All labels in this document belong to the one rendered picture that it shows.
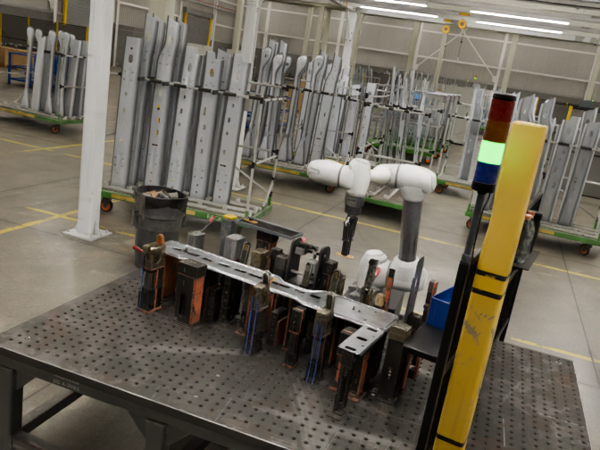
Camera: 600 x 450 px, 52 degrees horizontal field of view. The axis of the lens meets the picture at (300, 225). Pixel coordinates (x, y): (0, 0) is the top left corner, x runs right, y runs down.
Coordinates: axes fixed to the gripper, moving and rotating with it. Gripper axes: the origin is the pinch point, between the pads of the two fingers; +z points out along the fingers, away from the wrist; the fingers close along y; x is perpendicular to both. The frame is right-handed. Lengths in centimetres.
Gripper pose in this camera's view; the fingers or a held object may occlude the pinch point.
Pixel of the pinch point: (345, 247)
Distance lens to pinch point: 282.1
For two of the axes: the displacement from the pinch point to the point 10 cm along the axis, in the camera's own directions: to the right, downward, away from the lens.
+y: -4.3, 1.8, -8.9
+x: 8.9, 2.4, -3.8
